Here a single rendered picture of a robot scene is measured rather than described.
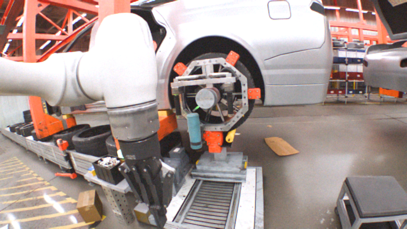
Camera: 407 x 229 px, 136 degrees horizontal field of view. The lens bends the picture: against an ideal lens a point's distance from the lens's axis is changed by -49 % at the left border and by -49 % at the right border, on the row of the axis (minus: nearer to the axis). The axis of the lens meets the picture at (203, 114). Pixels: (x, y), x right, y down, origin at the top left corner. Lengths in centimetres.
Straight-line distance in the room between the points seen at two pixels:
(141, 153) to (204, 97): 82
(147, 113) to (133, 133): 4
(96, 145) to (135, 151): 175
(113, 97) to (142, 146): 9
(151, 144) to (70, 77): 19
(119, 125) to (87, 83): 9
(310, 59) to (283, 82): 28
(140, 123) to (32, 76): 20
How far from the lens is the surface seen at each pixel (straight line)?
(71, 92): 33
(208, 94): 104
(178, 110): 105
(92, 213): 153
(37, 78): 33
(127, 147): 28
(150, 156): 29
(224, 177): 146
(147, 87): 26
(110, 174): 103
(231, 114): 95
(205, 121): 135
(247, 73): 122
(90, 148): 203
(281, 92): 127
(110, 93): 26
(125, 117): 26
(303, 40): 133
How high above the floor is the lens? 99
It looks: 13 degrees down
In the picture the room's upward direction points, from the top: 6 degrees counter-clockwise
